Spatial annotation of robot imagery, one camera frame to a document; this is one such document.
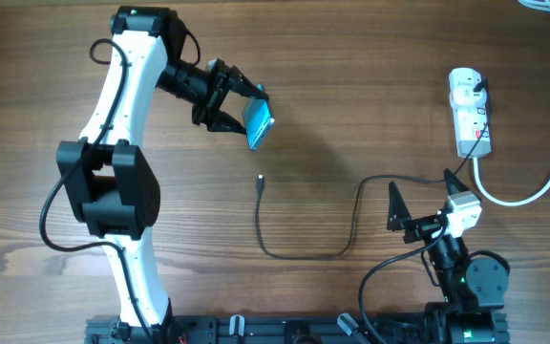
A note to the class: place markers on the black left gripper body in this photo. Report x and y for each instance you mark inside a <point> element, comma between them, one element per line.
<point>218,93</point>

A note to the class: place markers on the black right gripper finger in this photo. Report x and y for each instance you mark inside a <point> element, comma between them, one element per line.
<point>398,214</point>
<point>453,183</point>

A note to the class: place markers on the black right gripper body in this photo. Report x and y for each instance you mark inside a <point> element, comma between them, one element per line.
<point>421,228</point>

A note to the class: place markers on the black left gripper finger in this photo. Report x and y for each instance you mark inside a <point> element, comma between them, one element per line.
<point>245,88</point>
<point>220,121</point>

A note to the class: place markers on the blue Galaxy smartphone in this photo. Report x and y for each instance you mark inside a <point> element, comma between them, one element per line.
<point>257,120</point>

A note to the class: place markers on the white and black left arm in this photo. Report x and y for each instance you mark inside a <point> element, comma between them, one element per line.
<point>110,184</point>

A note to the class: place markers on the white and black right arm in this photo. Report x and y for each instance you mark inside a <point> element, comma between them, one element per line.
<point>473,284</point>

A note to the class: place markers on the white power strip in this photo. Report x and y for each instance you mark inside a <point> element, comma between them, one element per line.
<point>471,132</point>

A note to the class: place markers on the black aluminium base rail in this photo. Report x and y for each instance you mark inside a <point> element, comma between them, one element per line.
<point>299,329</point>

